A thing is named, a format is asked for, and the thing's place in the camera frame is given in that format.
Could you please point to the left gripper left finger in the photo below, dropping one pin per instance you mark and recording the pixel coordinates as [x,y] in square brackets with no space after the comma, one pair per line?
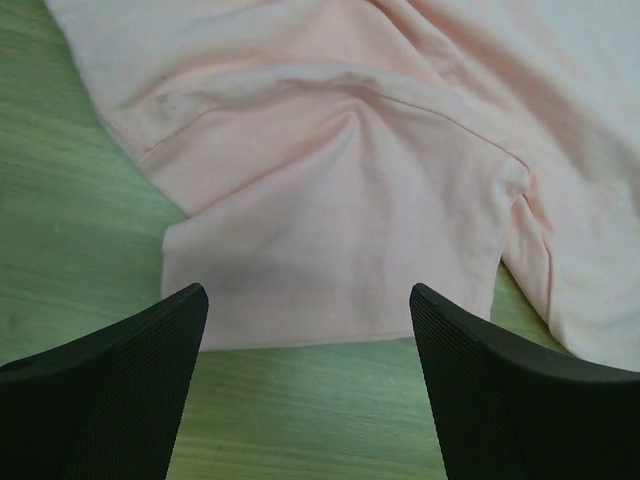
[107,405]

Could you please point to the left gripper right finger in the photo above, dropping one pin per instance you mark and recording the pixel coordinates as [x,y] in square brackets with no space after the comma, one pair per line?
[505,407]

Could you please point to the pink t shirt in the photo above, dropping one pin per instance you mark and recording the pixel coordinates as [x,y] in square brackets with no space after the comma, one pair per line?
[329,155]

